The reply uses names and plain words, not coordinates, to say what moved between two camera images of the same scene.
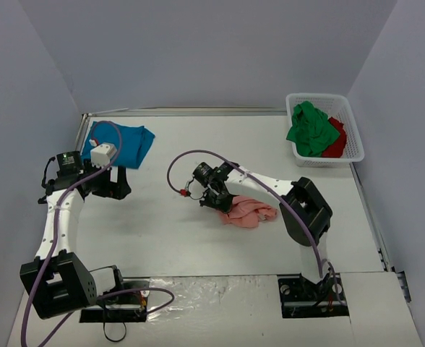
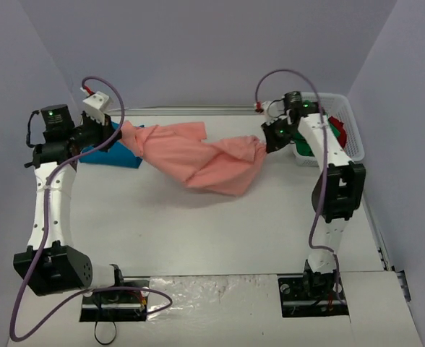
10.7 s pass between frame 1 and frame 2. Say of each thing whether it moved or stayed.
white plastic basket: stayed
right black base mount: stayed
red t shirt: stayed
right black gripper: moved
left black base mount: stayed
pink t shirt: moved
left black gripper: moved
